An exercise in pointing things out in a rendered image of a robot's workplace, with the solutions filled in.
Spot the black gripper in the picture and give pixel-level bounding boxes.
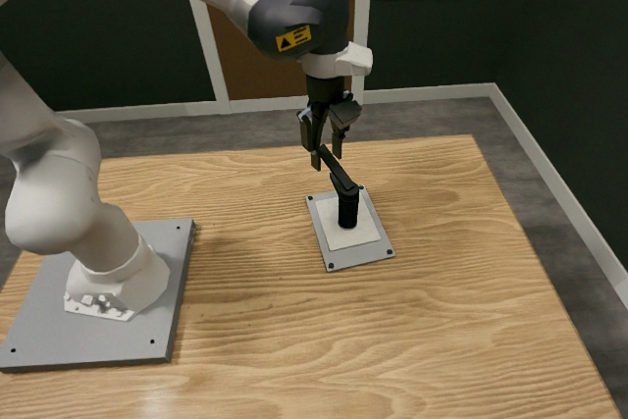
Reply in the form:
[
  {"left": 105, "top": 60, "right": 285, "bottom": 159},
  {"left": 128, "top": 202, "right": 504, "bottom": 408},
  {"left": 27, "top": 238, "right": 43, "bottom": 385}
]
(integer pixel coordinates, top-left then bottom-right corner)
[{"left": 296, "top": 74, "right": 353, "bottom": 172}]

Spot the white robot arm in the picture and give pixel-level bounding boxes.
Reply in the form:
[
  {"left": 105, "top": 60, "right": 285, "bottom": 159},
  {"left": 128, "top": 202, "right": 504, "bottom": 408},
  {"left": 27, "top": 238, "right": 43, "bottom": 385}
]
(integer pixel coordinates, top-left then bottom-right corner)
[{"left": 0, "top": 0, "right": 373, "bottom": 323}]

